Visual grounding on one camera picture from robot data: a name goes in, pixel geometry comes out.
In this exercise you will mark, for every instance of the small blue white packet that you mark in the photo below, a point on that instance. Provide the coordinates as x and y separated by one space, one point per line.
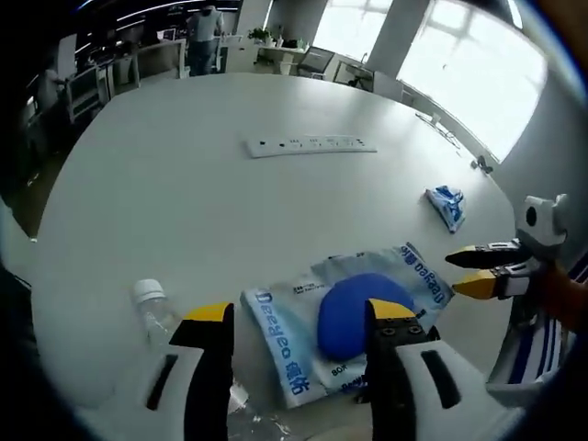
448 206

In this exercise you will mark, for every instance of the white table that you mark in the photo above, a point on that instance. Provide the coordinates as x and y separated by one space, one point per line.
184 206

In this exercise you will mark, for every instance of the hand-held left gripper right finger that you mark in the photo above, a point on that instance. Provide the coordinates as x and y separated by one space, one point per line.
395 367

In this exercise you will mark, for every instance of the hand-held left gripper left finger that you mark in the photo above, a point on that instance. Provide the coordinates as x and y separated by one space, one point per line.
206 367

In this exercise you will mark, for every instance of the white power strip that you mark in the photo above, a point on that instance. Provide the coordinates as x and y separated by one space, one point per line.
312 144

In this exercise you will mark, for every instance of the person's white printed shirt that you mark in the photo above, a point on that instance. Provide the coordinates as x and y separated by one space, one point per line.
537 353

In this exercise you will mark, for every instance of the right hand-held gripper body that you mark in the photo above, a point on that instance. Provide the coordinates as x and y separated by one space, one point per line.
546 225

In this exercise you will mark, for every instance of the clear pouch with blue case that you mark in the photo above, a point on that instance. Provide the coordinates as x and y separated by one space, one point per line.
285 331

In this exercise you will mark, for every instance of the white office chair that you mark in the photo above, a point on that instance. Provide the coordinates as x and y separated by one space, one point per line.
85 89

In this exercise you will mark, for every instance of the green potted plant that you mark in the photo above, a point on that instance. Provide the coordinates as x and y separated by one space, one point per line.
259 34

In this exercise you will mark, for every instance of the grey office chair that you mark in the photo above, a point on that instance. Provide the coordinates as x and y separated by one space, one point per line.
317 62

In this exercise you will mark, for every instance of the clear plastic bottle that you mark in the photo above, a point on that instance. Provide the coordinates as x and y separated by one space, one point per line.
154 312

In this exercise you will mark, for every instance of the small dark object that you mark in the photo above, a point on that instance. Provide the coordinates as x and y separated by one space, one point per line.
482 164

